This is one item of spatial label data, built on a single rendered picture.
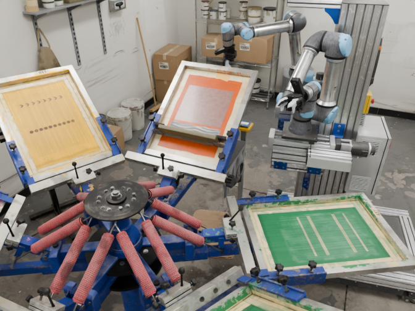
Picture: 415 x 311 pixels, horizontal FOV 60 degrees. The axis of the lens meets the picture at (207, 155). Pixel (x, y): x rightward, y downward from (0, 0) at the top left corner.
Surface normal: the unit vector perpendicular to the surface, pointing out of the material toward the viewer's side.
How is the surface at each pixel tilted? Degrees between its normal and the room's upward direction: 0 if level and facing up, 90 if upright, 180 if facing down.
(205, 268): 0
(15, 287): 0
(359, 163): 90
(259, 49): 89
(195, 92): 32
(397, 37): 90
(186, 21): 90
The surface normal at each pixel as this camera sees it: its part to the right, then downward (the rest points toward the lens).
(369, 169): -0.25, 0.51
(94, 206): 0.00, -0.85
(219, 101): -0.21, -0.46
